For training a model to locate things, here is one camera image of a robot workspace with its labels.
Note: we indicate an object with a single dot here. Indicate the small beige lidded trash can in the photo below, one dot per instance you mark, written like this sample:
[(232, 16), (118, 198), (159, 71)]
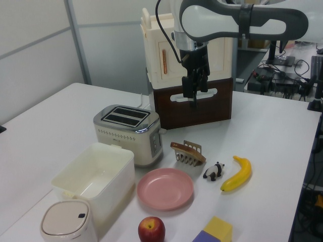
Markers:
[(63, 221)]

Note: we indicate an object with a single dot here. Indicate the panda toy figure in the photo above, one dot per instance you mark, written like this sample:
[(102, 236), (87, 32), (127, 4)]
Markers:
[(213, 172)]

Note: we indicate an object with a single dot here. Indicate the black electronics box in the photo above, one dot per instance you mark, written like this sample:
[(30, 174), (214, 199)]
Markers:
[(257, 83)]

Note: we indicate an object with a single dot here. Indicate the pink plate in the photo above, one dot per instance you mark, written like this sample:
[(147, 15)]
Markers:
[(165, 189)]

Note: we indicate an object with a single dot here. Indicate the black desk clamp pole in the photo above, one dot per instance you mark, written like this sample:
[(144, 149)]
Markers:
[(316, 100)]

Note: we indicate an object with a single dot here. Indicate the red apple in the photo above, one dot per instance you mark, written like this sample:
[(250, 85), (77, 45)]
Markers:
[(151, 230)]

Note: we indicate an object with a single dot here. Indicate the brown wooden drawer box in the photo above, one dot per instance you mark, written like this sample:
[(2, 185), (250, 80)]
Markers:
[(217, 111)]

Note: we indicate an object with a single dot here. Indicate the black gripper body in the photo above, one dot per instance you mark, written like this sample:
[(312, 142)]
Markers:
[(194, 59)]

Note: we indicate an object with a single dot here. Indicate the black keyboard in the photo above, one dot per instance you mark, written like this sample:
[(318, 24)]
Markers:
[(317, 65)]

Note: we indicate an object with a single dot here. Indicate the yellow block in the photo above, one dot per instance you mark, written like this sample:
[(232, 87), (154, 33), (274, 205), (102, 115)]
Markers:
[(219, 227)]

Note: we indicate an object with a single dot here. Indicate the purple block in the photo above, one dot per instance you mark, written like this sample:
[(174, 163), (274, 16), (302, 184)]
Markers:
[(205, 237)]

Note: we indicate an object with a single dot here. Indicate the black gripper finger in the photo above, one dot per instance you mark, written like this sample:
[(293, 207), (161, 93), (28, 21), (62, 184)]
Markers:
[(188, 87), (204, 80)]

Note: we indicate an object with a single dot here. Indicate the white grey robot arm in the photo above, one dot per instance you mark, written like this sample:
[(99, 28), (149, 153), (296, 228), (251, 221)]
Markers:
[(207, 20)]

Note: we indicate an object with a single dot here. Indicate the black flat object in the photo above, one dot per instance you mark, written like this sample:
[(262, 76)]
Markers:
[(2, 129)]

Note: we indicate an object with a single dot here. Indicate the metal toast rack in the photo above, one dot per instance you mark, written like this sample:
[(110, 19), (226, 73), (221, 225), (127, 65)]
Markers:
[(190, 146)]

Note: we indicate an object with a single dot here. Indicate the white plastic storage bin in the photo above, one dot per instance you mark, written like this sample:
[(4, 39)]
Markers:
[(111, 196)]

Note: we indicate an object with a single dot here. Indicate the yellow banana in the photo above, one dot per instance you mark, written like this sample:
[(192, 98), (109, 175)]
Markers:
[(239, 176)]

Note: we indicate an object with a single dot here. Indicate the cream chrome toaster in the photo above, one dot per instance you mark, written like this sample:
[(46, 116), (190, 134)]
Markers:
[(126, 136)]

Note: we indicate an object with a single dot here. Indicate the toasted bread slice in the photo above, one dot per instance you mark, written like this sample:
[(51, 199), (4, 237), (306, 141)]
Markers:
[(188, 150)]

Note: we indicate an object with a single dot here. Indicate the cream toy cabinet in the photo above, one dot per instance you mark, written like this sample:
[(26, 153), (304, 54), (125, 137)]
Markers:
[(154, 37)]

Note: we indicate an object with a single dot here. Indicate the black monitor stand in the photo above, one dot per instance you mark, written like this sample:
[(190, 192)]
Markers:
[(280, 60)]

